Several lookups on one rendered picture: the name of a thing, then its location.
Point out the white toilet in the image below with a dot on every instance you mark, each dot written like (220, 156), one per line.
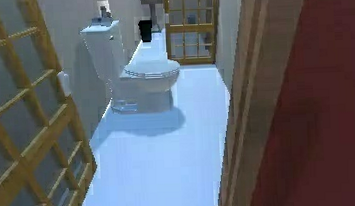
(135, 72)

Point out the wooden lattice glass door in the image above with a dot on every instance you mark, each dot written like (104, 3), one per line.
(190, 27)
(23, 124)

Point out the black bin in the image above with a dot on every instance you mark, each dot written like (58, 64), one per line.
(145, 30)

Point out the grey spray bottle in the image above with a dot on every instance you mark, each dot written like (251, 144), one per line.
(103, 13)

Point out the grey pedestal sink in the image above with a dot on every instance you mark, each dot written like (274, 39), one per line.
(152, 5)

